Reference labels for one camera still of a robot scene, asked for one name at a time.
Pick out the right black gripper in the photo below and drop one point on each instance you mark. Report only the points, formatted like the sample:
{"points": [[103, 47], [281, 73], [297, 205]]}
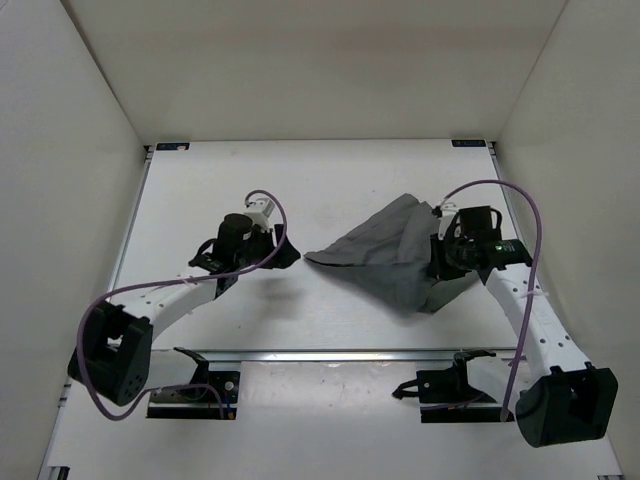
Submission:
{"points": [[437, 267]]}

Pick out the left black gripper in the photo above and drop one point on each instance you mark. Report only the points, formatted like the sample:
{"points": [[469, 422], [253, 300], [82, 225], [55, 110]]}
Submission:
{"points": [[286, 255]]}

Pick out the grey pleated skirt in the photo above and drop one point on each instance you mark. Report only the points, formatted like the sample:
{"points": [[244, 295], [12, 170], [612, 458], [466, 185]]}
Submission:
{"points": [[387, 257]]}

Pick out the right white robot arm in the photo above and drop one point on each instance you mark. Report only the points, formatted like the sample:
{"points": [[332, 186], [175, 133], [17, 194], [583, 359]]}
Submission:
{"points": [[559, 396]]}

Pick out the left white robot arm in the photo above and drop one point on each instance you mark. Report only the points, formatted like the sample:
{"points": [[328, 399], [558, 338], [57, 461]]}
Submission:
{"points": [[114, 358]]}

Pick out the right blue corner label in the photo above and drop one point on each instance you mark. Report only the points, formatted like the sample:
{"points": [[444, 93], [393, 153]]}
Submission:
{"points": [[468, 143]]}

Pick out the blue corner label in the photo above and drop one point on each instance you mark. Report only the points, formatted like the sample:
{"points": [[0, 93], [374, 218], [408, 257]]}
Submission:
{"points": [[468, 143], [172, 146]]}

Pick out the left blue corner label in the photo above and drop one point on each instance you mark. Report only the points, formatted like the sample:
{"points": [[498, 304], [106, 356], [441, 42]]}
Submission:
{"points": [[172, 146]]}

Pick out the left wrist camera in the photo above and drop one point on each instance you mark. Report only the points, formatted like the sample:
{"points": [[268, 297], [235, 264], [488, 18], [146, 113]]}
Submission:
{"points": [[259, 211]]}

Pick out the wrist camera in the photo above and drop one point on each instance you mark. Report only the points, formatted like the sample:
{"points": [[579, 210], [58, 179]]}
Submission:
{"points": [[259, 211], [445, 208]]}

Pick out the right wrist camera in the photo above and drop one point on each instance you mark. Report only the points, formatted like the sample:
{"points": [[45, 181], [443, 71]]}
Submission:
{"points": [[445, 208]]}

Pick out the front aluminium rail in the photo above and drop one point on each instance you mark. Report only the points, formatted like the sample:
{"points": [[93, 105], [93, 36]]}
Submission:
{"points": [[328, 356]]}

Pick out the aluminium rail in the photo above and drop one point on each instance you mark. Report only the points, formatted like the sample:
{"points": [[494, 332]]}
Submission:
{"points": [[120, 233], [328, 356]]}

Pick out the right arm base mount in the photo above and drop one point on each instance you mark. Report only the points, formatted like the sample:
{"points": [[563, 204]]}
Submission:
{"points": [[443, 393]]}

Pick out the left aluminium rail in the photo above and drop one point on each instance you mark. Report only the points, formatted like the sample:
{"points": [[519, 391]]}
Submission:
{"points": [[120, 233]]}

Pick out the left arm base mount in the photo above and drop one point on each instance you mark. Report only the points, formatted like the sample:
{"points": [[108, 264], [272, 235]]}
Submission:
{"points": [[184, 385]]}

